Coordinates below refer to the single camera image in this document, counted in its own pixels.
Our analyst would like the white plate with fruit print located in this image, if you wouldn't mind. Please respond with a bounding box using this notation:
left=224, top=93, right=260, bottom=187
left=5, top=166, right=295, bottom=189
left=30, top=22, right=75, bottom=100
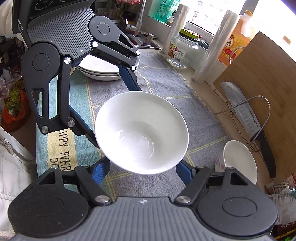
left=77, top=54, right=119, bottom=76

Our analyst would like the grey checked dish mat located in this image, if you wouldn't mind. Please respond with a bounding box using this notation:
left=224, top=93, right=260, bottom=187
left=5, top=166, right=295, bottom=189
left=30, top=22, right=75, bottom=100
left=34, top=49, right=232, bottom=202

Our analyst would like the plastic wrap roll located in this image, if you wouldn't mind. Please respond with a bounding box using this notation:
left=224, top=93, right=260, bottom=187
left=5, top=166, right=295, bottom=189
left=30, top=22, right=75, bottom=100
left=162, top=4, right=189, bottom=54
left=192, top=10, right=240, bottom=83

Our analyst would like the white bowl floral print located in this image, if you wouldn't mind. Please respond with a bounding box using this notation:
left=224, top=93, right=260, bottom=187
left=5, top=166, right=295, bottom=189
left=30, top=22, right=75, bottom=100
left=223, top=140, right=258, bottom=184

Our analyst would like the green detergent bottle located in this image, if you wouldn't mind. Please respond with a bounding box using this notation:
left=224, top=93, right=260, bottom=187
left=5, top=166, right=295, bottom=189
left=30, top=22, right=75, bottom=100
left=149, top=0, right=180, bottom=24

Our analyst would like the plastic wrap roll left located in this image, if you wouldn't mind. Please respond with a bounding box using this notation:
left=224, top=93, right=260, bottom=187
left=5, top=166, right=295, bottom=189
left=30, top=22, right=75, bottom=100
left=162, top=4, right=189, bottom=54

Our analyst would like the glass jar yellow lid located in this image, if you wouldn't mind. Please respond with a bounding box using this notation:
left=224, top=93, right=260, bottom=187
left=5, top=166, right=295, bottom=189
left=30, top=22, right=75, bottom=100
left=166, top=28, right=200, bottom=69

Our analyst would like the steel faucet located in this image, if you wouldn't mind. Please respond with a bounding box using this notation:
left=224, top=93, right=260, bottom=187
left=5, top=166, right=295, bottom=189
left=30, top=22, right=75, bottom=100
left=125, top=0, right=147, bottom=36

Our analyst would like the plastic wrap roll right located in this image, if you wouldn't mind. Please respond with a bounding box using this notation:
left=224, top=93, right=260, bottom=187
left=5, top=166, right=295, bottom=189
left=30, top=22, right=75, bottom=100
left=192, top=10, right=240, bottom=83

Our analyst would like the bamboo cutting board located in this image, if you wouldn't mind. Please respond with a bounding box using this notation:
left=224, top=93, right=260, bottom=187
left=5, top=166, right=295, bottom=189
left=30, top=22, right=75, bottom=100
left=213, top=32, right=295, bottom=188

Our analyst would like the white plastic food bag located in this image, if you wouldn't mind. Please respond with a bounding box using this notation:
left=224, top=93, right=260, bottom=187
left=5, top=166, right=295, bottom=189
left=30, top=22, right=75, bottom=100
left=265, top=173, right=295, bottom=225

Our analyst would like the kitchen knife black handle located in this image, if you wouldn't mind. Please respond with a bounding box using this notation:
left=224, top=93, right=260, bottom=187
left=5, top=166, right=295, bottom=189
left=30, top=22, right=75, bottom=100
left=220, top=81, right=277, bottom=179

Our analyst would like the sink soap dispenser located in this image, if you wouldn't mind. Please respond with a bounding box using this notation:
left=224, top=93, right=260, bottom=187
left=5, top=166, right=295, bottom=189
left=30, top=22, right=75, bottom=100
left=145, top=33, right=154, bottom=46

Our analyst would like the wire board rack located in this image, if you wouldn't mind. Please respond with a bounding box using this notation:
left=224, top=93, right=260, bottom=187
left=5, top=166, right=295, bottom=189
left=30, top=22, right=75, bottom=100
left=214, top=46, right=271, bottom=152

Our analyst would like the orange oil jug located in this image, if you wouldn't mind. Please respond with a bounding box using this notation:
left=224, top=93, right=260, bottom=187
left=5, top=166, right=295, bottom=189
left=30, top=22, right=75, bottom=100
left=218, top=10, right=255, bottom=66

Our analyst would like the white bowl plain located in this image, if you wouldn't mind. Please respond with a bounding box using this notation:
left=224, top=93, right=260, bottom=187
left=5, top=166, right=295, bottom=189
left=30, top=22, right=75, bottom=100
left=95, top=91, right=189, bottom=175

